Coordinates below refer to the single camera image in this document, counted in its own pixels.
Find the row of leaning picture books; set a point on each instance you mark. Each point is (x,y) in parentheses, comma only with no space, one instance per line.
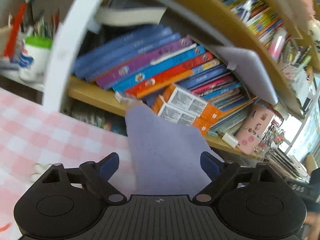
(155,65)

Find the pink checkered cartoon desk mat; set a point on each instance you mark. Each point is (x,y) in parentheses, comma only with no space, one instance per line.
(37,135)

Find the white charger plug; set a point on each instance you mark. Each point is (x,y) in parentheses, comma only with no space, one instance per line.
(231,140)

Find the bunch of brushes and pens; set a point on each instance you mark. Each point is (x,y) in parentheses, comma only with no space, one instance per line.
(42,20)

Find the white can green lid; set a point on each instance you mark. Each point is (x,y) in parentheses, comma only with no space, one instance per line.
(36,60)

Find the red tassel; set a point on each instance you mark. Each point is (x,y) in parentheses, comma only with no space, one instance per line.
(13,32)

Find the stack of notebooks and papers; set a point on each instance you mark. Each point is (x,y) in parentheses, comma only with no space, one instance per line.
(287,165)

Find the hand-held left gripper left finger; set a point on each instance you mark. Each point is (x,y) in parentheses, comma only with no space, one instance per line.
(110,165)

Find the small white packet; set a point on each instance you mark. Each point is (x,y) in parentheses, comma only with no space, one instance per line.
(125,98)

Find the orange and white box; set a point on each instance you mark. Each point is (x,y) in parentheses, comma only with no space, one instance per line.
(180,116)
(190,102)

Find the thick book white pages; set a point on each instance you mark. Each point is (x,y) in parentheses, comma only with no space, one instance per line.
(130,15)

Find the white flat pad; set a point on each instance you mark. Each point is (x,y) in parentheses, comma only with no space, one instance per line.
(252,72)

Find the row of colourful paperback books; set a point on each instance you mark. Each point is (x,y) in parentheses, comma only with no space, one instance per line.
(260,20)

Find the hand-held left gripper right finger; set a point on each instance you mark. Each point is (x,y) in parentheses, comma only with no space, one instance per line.
(210,166)

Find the person's right forearm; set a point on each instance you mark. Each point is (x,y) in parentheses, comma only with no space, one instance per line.
(313,221)

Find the pink blue gradient bottle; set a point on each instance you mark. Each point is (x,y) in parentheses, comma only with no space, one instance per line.
(277,43)

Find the clear marker holder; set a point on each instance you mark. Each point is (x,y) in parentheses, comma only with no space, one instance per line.
(296,55)

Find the pink cylinder holder with stickers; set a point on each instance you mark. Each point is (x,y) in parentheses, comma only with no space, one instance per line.
(255,130)

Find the white bookshelf wooden shelves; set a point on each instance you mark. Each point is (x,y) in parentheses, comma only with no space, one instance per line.
(87,93)

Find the purple and pink sweater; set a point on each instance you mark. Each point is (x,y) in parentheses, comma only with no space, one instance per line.
(162,155)

